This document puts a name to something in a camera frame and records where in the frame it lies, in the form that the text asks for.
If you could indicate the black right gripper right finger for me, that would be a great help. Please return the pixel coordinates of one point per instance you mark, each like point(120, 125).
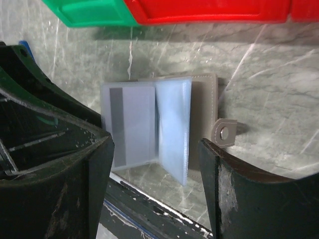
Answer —
point(246, 202)

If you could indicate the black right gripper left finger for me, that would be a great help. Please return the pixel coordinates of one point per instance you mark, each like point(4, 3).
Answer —
point(54, 169)

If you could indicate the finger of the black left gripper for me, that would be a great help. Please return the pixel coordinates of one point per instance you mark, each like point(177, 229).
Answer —
point(18, 64)

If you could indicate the blue card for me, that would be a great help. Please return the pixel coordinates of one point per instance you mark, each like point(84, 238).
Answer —
point(25, 44)

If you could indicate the green plastic bin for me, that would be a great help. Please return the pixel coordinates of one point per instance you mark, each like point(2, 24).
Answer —
point(91, 13)

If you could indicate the card with dark stripe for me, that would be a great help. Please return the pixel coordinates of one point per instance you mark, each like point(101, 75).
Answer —
point(133, 125)

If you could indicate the grey card holder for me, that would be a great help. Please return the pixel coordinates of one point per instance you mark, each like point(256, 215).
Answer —
point(186, 110)

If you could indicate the red double plastic bin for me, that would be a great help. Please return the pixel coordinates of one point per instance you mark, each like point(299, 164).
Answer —
point(150, 12)

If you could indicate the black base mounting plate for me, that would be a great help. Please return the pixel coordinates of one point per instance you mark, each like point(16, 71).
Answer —
point(130, 213)

